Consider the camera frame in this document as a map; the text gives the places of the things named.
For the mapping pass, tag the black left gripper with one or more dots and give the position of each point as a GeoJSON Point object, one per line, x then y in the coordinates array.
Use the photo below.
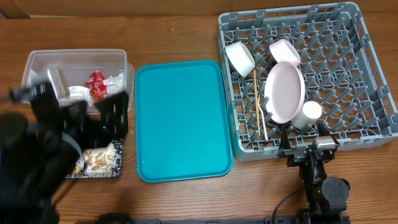
{"type": "Point", "coordinates": [119, 124]}

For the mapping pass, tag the white tissue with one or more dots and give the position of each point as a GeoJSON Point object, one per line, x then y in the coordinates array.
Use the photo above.
{"type": "Point", "coordinates": [76, 93]}

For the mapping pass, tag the white napkin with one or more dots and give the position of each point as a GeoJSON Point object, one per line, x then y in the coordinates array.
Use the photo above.
{"type": "Point", "coordinates": [114, 85]}

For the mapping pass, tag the grey dish rack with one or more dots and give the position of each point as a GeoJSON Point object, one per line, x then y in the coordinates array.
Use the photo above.
{"type": "Point", "coordinates": [339, 66]}

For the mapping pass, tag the black tray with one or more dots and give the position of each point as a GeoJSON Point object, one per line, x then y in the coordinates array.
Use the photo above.
{"type": "Point", "coordinates": [119, 155]}

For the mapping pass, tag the teal plastic tray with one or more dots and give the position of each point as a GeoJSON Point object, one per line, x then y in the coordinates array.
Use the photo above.
{"type": "Point", "coordinates": [182, 129]}

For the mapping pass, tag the bowl with food scraps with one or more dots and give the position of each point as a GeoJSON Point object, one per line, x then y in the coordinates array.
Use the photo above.
{"type": "Point", "coordinates": [284, 51]}

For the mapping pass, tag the wooden chopstick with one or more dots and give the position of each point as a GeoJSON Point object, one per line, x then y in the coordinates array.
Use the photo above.
{"type": "Point", "coordinates": [256, 102]}

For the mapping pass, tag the clear plastic bin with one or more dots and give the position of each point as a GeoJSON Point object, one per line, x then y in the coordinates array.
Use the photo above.
{"type": "Point", "coordinates": [77, 65]}

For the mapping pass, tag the red snack wrapper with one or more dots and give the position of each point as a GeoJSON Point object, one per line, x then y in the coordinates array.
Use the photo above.
{"type": "Point", "coordinates": [96, 86]}

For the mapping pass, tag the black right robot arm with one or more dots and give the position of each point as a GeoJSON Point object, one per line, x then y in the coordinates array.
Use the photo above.
{"type": "Point", "coordinates": [326, 196]}

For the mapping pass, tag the cream bowl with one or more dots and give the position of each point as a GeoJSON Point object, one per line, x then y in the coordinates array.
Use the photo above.
{"type": "Point", "coordinates": [240, 58]}

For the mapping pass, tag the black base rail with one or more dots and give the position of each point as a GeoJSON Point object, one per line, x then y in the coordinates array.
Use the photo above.
{"type": "Point", "coordinates": [123, 218]}

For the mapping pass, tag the spilled rice and peanuts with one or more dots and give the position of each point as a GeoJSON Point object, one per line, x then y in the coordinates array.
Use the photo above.
{"type": "Point", "coordinates": [99, 158]}

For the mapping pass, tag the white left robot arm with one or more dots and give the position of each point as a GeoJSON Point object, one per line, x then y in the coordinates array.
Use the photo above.
{"type": "Point", "coordinates": [37, 157]}

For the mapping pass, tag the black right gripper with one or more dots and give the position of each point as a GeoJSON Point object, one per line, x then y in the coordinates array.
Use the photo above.
{"type": "Point", "coordinates": [298, 155]}

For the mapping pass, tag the white small cup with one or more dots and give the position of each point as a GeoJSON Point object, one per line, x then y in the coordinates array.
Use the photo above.
{"type": "Point", "coordinates": [311, 111]}

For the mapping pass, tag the white plastic fork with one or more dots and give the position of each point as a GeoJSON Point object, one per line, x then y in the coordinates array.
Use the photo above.
{"type": "Point", "coordinates": [262, 119]}

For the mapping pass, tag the pink plate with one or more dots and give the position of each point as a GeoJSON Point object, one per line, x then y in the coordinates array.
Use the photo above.
{"type": "Point", "coordinates": [285, 90]}

